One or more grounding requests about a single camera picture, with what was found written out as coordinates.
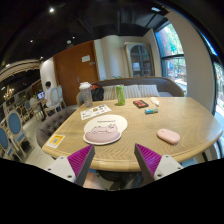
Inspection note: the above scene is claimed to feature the arched leaning mirror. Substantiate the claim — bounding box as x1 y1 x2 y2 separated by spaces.
124 42 154 77

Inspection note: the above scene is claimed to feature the cat print mouse pad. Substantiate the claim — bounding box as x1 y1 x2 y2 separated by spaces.
83 115 128 145

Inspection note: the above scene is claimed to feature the yellow QR code sticker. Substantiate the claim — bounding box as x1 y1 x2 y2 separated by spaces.
46 134 65 149

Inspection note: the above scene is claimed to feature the teal and orange small object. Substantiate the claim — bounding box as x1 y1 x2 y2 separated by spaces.
145 108 159 115

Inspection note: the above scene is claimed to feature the orange wooden door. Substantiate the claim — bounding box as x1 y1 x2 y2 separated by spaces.
53 41 99 106

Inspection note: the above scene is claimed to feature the blue white dining chair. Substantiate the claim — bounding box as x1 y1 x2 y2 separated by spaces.
7 110 34 157
0 125 13 159

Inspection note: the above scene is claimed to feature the brown curved sofa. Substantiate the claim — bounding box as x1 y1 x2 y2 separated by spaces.
75 76 185 107

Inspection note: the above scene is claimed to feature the person in white shirt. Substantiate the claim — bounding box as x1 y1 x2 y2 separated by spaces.
45 81 59 108

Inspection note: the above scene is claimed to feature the cream oblong object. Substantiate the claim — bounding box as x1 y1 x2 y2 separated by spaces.
150 97 159 107

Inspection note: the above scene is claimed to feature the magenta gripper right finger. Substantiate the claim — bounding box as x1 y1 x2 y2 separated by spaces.
134 144 182 185

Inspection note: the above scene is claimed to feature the white printed leaflet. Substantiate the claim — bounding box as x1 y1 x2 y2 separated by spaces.
80 104 111 120

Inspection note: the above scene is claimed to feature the laptop computer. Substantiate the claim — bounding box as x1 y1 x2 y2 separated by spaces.
37 91 45 100

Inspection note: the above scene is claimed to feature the grey tufted armchair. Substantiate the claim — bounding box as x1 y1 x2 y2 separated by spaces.
36 108 75 147

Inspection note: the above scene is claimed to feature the black backpack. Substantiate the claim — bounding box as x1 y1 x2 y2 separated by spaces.
90 84 104 101

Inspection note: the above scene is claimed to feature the black and red box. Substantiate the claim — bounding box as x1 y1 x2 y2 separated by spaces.
133 100 148 109

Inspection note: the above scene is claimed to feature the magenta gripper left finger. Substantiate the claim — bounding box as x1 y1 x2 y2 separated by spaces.
47 145 95 186

